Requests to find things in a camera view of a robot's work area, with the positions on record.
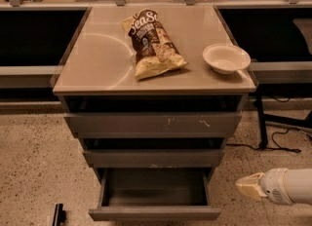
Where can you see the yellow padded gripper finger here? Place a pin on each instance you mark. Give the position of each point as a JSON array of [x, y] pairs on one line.
[[250, 186]]

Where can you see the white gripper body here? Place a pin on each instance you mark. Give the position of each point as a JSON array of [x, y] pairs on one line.
[[274, 184]]

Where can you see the grey bottom drawer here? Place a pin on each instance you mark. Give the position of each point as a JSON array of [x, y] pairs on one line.
[[154, 194]]

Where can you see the grey drawer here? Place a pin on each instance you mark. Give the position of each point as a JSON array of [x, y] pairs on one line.
[[165, 158], [153, 125], [154, 194]]

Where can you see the grey middle drawer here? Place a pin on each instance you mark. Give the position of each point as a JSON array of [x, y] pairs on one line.
[[165, 158]]

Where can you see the grey top drawer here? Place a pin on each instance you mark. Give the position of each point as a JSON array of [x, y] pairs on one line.
[[153, 125]]

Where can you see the grey drawer cabinet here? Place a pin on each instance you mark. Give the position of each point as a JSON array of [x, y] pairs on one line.
[[99, 76]]

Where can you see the black table leg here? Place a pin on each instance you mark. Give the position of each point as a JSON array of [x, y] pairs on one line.
[[261, 118]]

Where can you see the white ceramic bowl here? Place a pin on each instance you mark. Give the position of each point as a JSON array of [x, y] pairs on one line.
[[226, 59]]

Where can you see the brown yellow chip bag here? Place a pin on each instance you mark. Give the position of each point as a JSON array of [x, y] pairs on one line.
[[155, 51]]

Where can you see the black object on floor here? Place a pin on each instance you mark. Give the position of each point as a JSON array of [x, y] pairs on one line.
[[59, 215]]

